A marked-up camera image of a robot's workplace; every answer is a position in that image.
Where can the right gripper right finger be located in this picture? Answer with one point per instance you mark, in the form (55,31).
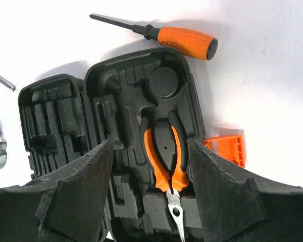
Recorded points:
(235,204)

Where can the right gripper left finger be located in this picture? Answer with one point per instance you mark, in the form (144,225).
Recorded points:
(65,205)

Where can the orange handled needle-nose pliers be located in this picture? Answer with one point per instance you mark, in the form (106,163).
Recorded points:
(165,149)

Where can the black plastic tool case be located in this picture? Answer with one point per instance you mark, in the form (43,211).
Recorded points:
(63,117)

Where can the small orange chisel bit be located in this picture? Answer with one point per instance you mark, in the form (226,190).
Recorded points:
(7,84)

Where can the large orange handled screwdriver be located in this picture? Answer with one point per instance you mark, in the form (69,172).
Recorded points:
(189,42)

